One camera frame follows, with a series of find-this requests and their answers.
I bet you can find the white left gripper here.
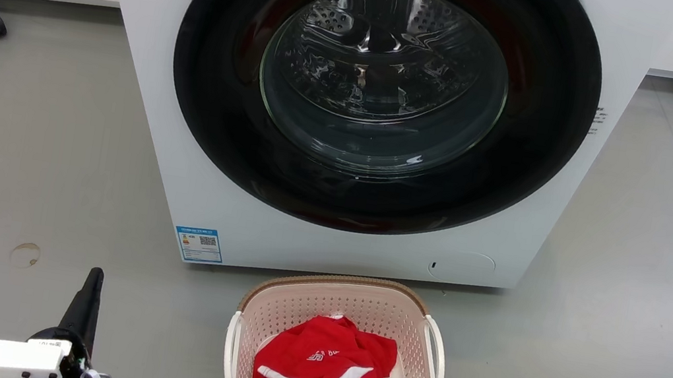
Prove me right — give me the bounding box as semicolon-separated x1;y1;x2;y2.
0;253;142;378

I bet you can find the pink perforated laundry basket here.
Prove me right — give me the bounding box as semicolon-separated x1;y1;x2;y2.
219;258;459;378

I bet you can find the blue energy label sticker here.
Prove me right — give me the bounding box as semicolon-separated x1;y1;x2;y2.
171;223;229;267

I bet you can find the white front-load washing machine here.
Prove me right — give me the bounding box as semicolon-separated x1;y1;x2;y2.
50;0;673;331

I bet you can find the washer filter cover flap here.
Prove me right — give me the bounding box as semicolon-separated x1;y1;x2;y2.
426;246;499;289

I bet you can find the black round washer door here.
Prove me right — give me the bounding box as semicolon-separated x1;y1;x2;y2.
151;0;616;266

